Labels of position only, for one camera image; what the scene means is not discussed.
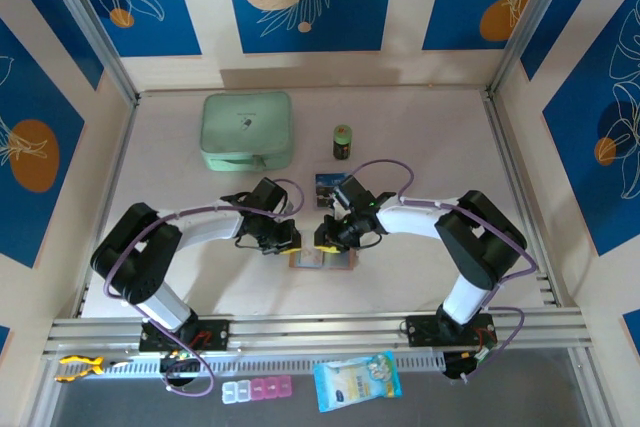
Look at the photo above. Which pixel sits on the pink card holder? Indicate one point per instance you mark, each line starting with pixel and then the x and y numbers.
pixel 337 262

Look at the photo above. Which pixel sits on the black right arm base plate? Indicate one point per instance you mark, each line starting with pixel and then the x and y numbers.
pixel 420 332

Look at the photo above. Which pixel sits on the mint green zip pouch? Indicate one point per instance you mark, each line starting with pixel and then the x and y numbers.
pixel 245 127

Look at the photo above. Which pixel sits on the pale pink white card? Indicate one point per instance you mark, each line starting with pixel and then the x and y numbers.
pixel 307 259

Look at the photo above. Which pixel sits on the dark bottle with green lid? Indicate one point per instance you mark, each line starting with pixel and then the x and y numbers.
pixel 342 144

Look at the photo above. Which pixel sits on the aluminium table side rail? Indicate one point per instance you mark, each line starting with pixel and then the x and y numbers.
pixel 120 157
pixel 503 122

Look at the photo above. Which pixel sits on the aluminium mounting rail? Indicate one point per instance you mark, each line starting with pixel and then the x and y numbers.
pixel 310 332

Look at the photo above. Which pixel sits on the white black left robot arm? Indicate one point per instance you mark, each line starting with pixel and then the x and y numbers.
pixel 210 228

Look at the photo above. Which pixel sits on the blue wet wipes packet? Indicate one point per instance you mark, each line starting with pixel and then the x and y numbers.
pixel 357 382

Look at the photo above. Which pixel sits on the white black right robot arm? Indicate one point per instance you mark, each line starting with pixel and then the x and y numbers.
pixel 410 214

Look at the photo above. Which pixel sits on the white pink pill organizer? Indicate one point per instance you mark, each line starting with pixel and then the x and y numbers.
pixel 257 388

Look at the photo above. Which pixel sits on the blue sky card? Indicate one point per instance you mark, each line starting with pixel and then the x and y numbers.
pixel 327 180

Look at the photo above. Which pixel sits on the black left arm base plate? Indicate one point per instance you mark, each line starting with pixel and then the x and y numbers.
pixel 215 334

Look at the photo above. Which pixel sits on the aluminium corner post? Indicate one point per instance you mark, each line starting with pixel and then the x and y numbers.
pixel 537 22
pixel 91 22

